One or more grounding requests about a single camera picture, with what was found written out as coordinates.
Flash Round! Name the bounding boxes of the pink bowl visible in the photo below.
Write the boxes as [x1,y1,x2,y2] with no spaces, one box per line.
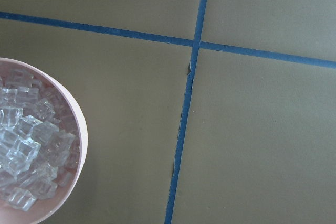
[1,58,88,223]

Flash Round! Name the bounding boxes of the pile of clear ice cubes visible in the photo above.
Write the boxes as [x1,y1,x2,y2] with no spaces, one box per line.
[1,68,80,211]

